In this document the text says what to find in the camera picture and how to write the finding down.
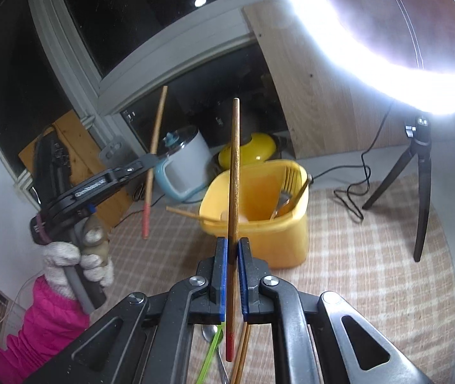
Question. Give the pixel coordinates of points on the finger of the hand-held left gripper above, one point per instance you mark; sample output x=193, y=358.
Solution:
x=131, y=169

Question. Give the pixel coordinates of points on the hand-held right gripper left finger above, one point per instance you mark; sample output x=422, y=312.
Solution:
x=221, y=280

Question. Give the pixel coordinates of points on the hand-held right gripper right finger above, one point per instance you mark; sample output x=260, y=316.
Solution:
x=245, y=280

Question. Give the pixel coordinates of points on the yellow plastic bin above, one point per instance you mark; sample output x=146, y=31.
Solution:
x=267, y=244

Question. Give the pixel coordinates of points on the metal fork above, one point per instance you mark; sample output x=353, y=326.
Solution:
x=281, y=204

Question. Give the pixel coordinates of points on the person's left hand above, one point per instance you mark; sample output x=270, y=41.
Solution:
x=59, y=260

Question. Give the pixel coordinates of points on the metal spoon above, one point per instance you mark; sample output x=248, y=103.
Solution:
x=210, y=332

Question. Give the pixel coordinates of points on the pine wooden board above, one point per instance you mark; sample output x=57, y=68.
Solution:
x=82, y=146

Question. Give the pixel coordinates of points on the white and blue electric cooker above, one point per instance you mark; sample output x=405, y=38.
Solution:
x=187, y=160

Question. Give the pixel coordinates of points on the green plastic spoon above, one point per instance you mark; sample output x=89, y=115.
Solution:
x=209, y=358

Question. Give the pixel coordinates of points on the black pot with yellow lid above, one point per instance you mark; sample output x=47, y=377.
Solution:
x=251, y=148

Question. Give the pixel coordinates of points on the checked tablecloth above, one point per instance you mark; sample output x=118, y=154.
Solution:
x=371, y=288

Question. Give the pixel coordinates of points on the light wooden panel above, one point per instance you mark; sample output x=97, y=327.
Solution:
x=323, y=100

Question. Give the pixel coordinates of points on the black tripod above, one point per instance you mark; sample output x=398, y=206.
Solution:
x=423, y=176

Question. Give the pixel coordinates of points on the white window frame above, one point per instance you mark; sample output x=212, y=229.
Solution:
x=151, y=56

